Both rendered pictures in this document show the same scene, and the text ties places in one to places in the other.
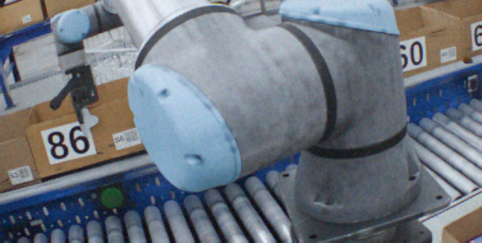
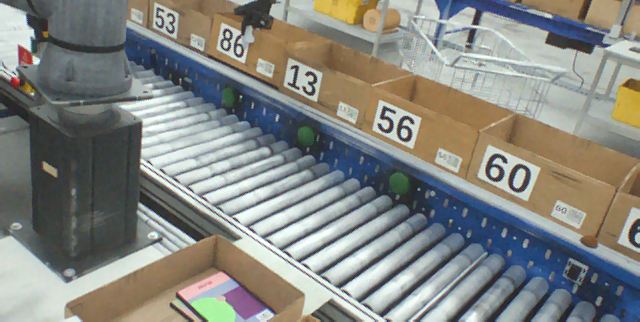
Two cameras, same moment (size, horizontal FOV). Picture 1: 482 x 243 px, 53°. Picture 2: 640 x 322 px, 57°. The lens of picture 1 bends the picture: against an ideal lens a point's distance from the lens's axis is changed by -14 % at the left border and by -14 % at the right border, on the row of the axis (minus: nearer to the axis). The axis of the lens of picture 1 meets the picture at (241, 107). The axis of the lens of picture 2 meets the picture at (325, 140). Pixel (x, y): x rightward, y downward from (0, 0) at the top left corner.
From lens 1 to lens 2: 1.38 m
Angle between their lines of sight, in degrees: 43
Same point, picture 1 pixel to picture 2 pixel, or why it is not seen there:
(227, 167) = not seen: outside the picture
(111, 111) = (265, 42)
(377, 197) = (41, 67)
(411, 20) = (613, 168)
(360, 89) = not seen: outside the picture
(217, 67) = not seen: outside the picture
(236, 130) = not seen: outside the picture
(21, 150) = (205, 25)
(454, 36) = (591, 200)
